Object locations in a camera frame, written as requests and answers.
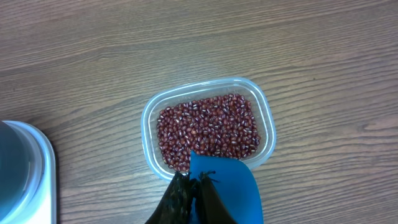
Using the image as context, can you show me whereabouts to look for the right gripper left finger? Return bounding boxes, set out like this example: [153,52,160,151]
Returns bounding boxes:
[146,171,195,224]

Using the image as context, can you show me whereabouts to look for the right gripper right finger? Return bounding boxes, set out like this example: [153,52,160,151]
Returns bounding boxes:
[195,171,237,224]

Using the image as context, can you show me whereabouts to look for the blue plastic measuring scoop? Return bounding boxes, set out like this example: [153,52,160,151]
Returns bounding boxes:
[190,152,264,224]

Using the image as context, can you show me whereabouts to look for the white digital kitchen scale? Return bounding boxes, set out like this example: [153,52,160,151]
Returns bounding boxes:
[1,121,57,223]

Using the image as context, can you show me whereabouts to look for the teal blue bowl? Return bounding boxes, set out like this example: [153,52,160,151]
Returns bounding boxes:
[1,121,29,220]

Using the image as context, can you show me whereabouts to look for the red adzuki beans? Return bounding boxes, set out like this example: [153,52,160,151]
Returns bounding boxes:
[156,93,261,172]

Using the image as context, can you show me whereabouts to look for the clear plastic food container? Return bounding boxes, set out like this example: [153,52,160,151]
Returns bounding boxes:
[141,77,277,181]

